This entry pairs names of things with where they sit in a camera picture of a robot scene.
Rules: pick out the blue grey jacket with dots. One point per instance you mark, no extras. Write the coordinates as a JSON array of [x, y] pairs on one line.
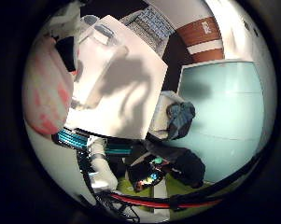
[[180, 118]]

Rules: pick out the brown white striped barrel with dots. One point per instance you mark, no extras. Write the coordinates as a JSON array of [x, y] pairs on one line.
[[202, 40]]

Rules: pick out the teal floor mat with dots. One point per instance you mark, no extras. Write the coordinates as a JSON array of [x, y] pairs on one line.
[[224, 118]]

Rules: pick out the green floor mat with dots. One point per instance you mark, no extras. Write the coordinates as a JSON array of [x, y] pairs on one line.
[[177, 189]]

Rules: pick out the speckled grey chair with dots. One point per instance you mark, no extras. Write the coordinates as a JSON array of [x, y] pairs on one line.
[[151, 26], [160, 116]]

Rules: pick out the clear plastic storage container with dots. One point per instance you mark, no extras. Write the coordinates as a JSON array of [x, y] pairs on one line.
[[95, 31]]

